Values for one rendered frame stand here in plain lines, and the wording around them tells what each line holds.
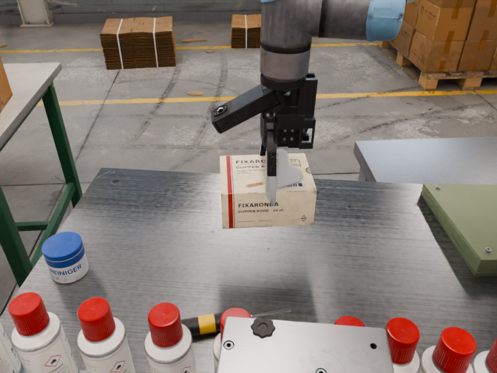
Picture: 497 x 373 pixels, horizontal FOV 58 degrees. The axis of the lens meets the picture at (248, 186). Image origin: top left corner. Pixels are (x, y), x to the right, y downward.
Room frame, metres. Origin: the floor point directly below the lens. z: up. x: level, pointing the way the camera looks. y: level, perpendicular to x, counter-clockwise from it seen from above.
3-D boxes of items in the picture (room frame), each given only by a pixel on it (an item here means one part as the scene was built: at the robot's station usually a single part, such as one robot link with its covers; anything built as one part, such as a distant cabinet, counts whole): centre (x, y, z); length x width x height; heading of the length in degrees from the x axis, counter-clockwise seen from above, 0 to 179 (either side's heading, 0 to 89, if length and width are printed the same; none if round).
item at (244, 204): (0.66, -0.03, 0.99); 0.16 x 0.12 x 0.07; 94
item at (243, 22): (4.82, -0.14, 0.11); 0.65 x 0.54 x 0.22; 91
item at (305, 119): (0.66, -0.06, 1.14); 0.09 x 0.08 x 0.12; 94
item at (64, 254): (0.61, 0.34, 0.86); 0.07 x 0.07 x 0.07
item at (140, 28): (4.24, 1.03, 0.16); 0.65 x 0.54 x 0.32; 98
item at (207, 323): (0.48, 0.02, 0.84); 0.20 x 0.03 x 0.03; 102
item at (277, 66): (0.66, -0.05, 1.22); 0.08 x 0.08 x 0.05
